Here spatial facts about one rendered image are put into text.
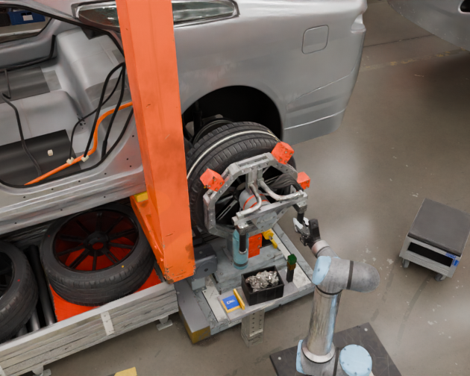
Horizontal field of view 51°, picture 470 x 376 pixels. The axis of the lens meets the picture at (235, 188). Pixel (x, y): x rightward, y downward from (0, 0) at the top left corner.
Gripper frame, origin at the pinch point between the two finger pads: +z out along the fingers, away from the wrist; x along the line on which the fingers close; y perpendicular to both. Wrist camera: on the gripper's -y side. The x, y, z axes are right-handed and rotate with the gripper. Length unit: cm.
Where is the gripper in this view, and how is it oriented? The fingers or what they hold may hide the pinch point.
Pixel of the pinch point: (298, 217)
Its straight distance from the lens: 267.9
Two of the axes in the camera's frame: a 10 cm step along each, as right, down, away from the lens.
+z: -4.4, -6.1, 6.6
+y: 0.0, 7.4, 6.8
